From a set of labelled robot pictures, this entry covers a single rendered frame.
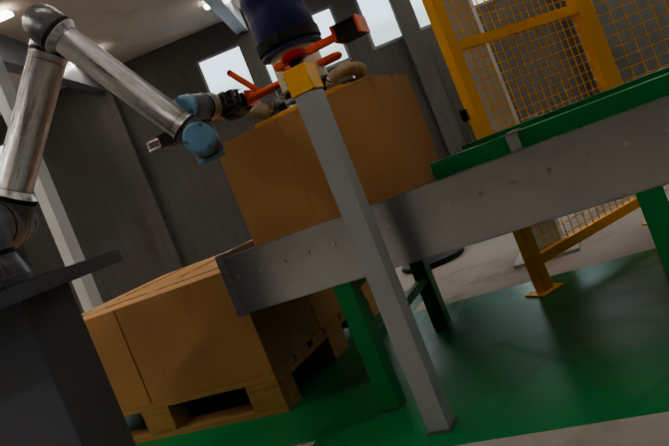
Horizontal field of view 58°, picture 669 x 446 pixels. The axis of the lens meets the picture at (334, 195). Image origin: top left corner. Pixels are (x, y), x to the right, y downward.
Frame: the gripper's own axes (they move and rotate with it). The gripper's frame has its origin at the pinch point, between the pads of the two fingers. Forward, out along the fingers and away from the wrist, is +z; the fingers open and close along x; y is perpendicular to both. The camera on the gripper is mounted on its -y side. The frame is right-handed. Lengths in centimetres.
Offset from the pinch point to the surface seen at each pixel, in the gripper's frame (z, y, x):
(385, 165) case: -19, 50, -40
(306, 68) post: -52, 53, -10
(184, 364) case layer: -20, -54, -80
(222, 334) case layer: -20, -32, -74
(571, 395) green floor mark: -46, 81, -108
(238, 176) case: -18.9, 0.0, -24.7
